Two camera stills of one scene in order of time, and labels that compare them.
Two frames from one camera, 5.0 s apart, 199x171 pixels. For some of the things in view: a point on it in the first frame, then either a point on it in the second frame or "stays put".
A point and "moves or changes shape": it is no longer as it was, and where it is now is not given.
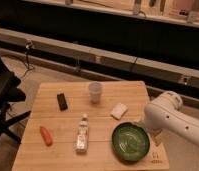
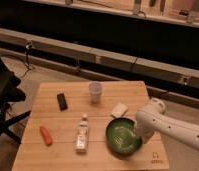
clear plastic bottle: [82, 135] stays put
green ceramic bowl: [130, 141] moves or changes shape
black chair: [6, 92] stays put
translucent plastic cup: [95, 90] stays put
